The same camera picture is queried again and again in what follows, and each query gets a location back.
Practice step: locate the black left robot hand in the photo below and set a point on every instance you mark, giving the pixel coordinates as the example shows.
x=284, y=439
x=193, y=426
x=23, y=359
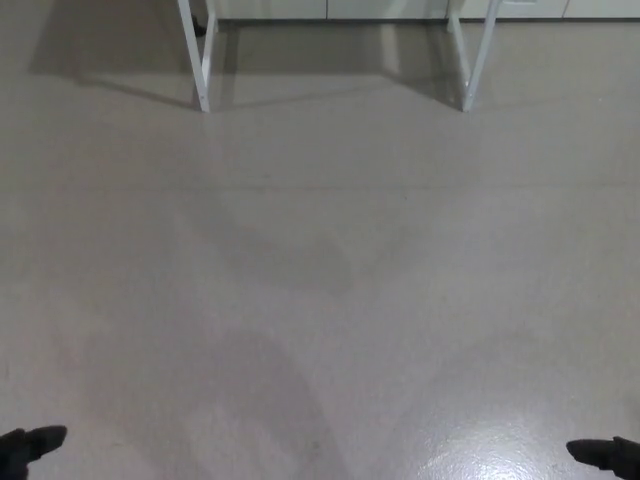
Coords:
x=25, y=450

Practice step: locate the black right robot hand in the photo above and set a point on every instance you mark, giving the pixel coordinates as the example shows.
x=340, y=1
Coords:
x=615, y=457

